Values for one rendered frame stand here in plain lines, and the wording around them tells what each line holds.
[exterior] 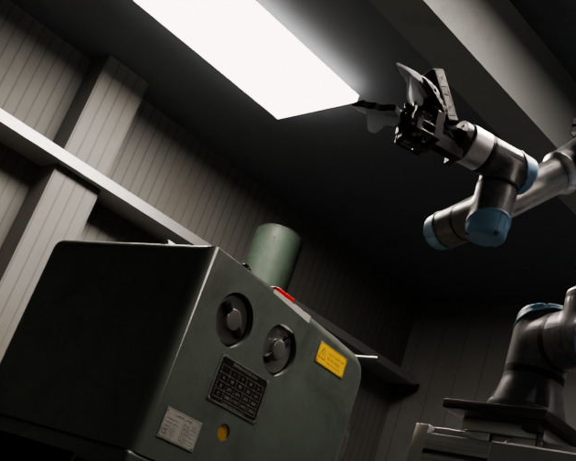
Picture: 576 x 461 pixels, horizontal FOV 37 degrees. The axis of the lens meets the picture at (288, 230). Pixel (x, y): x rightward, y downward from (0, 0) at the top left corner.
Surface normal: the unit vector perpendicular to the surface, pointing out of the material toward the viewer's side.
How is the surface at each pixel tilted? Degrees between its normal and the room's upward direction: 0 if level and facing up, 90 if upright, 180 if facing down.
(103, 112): 90
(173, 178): 90
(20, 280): 90
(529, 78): 90
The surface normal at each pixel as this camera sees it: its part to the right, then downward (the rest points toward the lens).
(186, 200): 0.68, -0.05
